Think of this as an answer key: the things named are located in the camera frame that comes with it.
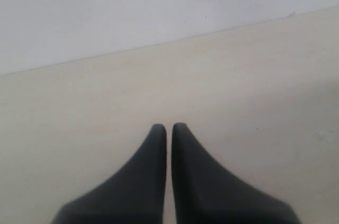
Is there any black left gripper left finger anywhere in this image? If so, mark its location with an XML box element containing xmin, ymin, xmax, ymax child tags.
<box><xmin>52</xmin><ymin>124</ymin><xmax>167</xmax><ymax>223</ymax></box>

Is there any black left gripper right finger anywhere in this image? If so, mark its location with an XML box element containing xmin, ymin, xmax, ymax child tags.
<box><xmin>171</xmin><ymin>123</ymin><xmax>300</xmax><ymax>223</ymax></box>

